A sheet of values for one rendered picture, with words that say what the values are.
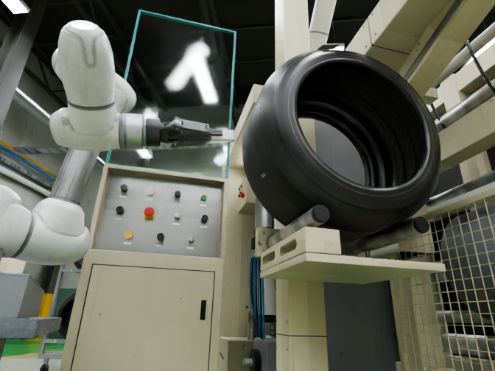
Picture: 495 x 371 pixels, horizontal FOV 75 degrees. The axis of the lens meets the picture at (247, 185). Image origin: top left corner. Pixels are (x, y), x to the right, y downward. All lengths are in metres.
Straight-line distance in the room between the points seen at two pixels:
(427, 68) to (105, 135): 1.09
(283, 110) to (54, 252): 0.85
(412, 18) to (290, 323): 1.10
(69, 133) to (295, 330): 0.84
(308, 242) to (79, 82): 0.60
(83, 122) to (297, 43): 1.08
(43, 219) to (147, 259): 0.41
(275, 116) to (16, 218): 0.82
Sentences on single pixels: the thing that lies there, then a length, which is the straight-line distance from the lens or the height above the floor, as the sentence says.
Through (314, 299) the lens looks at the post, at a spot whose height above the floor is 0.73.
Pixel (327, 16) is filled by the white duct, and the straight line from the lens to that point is 2.18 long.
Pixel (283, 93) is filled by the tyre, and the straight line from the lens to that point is 0.90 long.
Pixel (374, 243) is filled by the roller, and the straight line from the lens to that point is 1.07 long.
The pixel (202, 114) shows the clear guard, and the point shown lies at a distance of 1.70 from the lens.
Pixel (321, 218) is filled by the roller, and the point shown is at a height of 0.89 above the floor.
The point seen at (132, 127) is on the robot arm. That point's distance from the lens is 0.85.
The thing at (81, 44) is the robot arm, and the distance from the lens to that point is 0.79.
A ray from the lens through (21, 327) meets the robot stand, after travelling 0.92.
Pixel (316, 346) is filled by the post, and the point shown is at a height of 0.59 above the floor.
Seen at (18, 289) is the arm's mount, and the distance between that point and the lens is 1.05.
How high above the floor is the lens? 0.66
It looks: 22 degrees up
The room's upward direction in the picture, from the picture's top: 2 degrees clockwise
